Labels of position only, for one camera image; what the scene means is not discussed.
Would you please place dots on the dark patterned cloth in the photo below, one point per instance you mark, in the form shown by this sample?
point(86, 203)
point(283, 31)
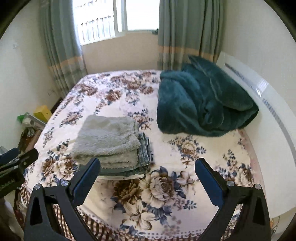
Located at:
point(25, 139)

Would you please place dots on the yellow box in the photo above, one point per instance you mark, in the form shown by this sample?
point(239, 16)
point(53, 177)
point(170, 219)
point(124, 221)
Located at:
point(42, 112)

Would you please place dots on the grey fleece pants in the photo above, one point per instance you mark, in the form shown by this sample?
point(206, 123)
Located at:
point(106, 139)

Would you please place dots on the grey-green curtain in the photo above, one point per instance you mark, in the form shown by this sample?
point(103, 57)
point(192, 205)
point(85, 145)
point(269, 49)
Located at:
point(60, 46)
point(189, 27)

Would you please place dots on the folded blue jeans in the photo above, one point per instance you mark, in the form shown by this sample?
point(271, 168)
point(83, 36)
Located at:
point(144, 150)

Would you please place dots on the window with bars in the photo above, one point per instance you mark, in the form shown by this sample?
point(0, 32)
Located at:
point(138, 14)

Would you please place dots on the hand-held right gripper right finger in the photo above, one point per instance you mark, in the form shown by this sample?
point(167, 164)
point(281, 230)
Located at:
point(208, 182)

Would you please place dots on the bed with floral sheet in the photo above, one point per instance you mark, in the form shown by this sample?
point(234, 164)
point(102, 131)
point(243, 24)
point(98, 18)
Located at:
point(161, 185)

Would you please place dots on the white long box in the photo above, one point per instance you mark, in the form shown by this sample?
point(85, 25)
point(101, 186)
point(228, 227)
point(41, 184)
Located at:
point(32, 122)

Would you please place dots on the white headboard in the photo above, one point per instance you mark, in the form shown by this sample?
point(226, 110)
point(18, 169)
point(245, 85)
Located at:
point(272, 166)

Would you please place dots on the teal plush blanket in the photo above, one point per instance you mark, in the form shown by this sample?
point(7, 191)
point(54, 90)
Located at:
point(196, 104)

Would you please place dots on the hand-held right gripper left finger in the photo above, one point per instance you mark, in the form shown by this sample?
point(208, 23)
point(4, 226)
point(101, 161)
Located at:
point(86, 180)

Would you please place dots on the green plastic bag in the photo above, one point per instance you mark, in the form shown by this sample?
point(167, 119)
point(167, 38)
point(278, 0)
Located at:
point(22, 118)

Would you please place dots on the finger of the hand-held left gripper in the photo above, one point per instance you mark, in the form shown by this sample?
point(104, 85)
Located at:
point(9, 155)
point(25, 160)

